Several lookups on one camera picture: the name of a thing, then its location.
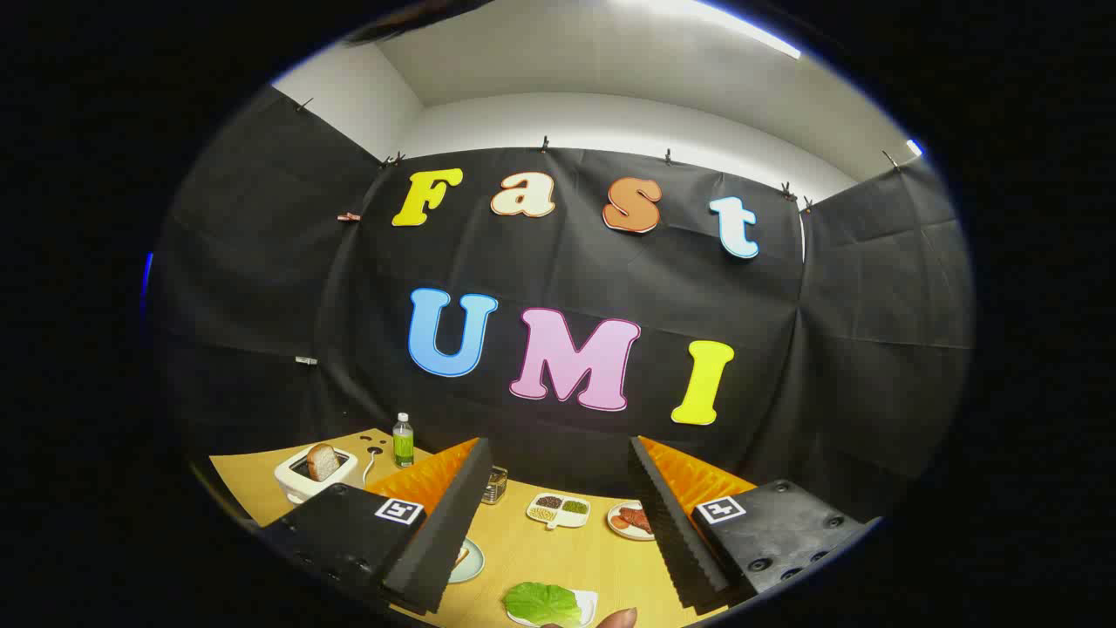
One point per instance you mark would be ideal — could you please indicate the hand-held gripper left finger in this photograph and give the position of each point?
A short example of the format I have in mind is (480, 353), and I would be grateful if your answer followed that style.
(453, 523)

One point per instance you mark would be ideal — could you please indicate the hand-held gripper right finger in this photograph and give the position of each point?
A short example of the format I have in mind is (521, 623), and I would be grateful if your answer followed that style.
(676, 532)

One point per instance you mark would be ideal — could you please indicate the green lettuce leaf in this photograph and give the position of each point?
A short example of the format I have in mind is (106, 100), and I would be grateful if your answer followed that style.
(540, 604)

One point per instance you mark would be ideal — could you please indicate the toasted bread slice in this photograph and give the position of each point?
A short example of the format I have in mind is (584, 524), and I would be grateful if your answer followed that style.
(323, 462)

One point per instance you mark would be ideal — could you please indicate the red cooked meat slice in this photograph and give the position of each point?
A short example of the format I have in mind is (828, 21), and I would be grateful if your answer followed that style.
(635, 520)

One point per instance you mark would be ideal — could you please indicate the pale green round plate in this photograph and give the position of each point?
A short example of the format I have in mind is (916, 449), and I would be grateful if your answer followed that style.
(472, 563)

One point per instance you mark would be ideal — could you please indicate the round white meat plate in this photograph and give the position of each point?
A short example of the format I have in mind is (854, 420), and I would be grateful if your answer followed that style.
(621, 529)

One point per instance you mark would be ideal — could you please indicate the green drink bottle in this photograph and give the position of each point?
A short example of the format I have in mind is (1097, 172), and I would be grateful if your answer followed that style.
(403, 447)

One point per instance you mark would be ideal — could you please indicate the white divided bean dish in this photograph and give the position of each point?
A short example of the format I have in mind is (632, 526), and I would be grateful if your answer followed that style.
(558, 510)

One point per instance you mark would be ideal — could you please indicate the white square plate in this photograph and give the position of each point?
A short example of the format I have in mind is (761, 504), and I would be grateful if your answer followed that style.
(588, 602)

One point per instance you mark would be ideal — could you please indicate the white toaster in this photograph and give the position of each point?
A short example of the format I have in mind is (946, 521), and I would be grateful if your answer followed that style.
(292, 484)

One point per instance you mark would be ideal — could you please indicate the black backdrop cloth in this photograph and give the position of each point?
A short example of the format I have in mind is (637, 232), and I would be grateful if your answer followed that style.
(575, 270)

